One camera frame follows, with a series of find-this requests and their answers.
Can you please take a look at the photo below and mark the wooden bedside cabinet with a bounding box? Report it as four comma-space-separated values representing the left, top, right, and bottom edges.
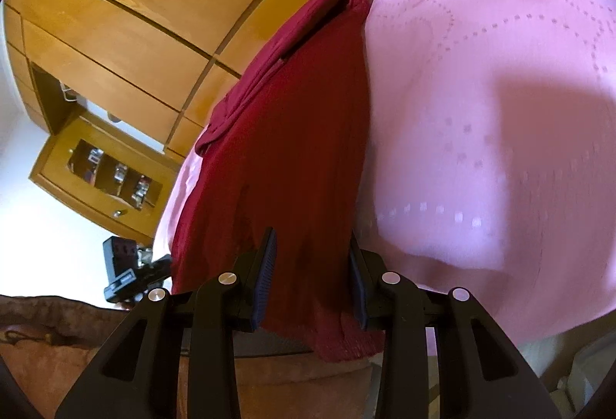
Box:
29, 111, 182, 243

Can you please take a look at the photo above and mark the pink dotted bedspread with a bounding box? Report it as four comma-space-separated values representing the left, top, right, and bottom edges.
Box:
154, 0, 616, 355

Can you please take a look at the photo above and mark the small glass bottle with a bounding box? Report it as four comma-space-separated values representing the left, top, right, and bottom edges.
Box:
132, 177, 151, 207
84, 148, 104, 174
110, 164, 130, 194

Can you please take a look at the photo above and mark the dark red sweater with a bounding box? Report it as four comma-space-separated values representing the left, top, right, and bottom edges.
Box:
171, 0, 387, 363

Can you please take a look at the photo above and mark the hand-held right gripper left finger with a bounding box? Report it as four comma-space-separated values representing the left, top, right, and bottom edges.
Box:
54, 227, 279, 419

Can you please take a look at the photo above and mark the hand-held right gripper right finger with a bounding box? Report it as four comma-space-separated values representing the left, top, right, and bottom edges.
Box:
347, 231, 562, 419

